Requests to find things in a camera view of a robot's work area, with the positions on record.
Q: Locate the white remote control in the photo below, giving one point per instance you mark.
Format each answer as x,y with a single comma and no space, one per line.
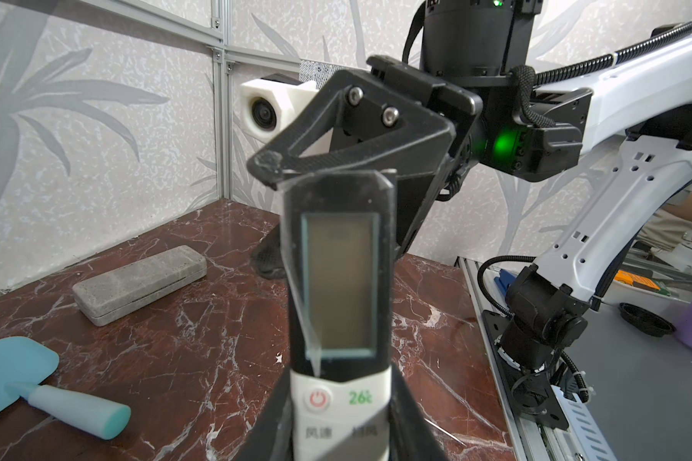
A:
337,242

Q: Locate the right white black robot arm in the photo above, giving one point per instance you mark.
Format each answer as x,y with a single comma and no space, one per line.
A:
645,91

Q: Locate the light blue small spatula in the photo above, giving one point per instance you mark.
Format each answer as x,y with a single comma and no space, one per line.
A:
25,364

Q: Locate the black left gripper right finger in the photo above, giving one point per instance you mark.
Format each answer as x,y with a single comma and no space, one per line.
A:
410,436

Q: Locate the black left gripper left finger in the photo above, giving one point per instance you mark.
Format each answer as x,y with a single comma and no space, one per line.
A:
271,437

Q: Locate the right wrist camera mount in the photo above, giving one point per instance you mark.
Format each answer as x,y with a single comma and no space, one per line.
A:
268,107

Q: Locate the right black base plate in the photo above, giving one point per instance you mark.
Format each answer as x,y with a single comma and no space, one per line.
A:
530,392

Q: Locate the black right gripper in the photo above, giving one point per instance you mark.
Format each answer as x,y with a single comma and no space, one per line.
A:
462,94

